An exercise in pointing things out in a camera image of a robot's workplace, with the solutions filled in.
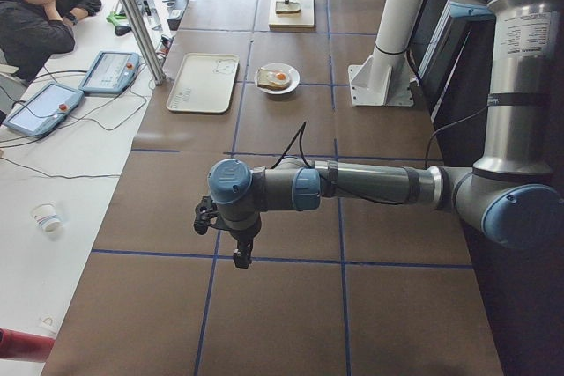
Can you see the white round plate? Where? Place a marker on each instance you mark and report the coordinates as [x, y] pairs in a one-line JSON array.
[[294, 75]]

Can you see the green black tool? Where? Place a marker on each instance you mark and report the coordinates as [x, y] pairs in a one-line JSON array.
[[119, 22]]

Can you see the light wooden cutting board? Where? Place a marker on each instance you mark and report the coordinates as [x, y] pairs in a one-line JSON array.
[[303, 20]]

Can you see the teach pendant tablet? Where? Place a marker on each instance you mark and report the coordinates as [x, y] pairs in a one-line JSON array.
[[110, 74], [45, 110]]

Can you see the person in black jacket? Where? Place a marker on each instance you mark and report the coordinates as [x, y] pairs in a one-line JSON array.
[[34, 30]]

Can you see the white bread slice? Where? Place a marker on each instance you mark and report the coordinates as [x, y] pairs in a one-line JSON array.
[[283, 7]]

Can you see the cream bear serving tray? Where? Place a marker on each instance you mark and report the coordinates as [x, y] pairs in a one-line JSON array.
[[204, 84]]

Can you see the toast with fried egg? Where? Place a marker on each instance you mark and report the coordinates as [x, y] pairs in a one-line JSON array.
[[273, 79]]

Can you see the white paper cup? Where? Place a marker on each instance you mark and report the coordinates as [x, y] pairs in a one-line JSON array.
[[46, 217]]

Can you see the white pole with base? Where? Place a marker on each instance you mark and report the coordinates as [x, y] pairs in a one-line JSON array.
[[383, 80]]

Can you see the near teach pendant tablet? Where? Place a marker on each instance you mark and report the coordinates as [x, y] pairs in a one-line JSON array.
[[45, 110]]

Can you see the far teach pendant tablet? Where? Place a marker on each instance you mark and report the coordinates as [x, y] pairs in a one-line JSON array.
[[110, 74]]

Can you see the red cylinder object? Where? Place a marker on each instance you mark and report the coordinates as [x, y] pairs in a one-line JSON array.
[[22, 346]]

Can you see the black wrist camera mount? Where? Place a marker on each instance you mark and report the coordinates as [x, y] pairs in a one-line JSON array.
[[206, 215]]

